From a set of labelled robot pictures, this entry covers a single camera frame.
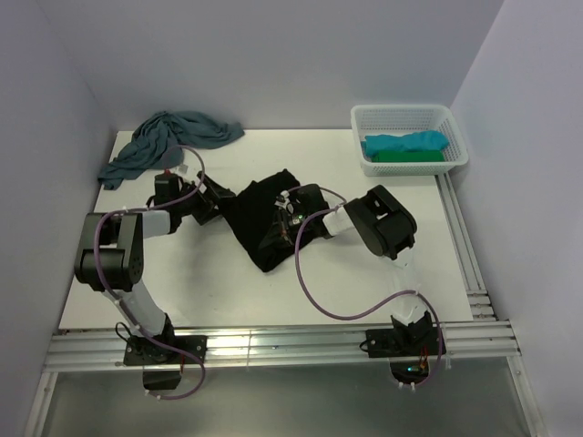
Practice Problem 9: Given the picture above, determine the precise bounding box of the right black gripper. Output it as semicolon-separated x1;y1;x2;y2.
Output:
261;208;315;251

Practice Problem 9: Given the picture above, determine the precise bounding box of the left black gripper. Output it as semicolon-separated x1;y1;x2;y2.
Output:
174;172;234;225

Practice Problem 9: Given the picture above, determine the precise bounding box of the black t shirt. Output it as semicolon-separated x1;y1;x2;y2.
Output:
219;169;330;273

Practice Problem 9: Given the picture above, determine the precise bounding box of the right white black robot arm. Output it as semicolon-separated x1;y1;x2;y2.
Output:
259;184;445;356

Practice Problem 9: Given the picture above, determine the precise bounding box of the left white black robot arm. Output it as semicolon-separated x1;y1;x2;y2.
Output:
74;170;235;365

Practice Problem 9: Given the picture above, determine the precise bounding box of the grey blue crumpled t shirt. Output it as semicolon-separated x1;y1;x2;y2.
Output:
97;110;245;190

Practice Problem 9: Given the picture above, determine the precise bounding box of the rolled green t shirt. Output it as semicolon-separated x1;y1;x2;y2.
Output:
371;150;445;163

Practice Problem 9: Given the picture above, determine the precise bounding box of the white plastic basket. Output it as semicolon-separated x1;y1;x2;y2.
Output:
351;104;469;177

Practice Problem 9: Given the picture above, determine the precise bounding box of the rolled turquoise t shirt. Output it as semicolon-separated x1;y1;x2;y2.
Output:
361;130;450;156

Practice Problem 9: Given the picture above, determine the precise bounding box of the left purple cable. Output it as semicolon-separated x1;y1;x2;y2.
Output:
93;145;207;401

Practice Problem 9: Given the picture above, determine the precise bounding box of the purple cable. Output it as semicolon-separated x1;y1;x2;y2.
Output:
284;184;445;391
93;145;207;401

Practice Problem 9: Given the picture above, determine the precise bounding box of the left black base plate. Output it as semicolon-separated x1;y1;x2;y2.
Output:
123;334;209;366

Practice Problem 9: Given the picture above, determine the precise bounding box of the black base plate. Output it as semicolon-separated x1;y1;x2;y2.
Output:
123;334;209;366
359;327;446;359

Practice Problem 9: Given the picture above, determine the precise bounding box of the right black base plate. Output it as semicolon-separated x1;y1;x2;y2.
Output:
359;327;446;359

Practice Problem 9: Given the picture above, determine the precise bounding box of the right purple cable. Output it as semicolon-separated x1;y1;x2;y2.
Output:
284;184;445;391

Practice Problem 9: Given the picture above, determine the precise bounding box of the aluminium rail frame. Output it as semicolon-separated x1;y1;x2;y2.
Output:
22;127;547;437

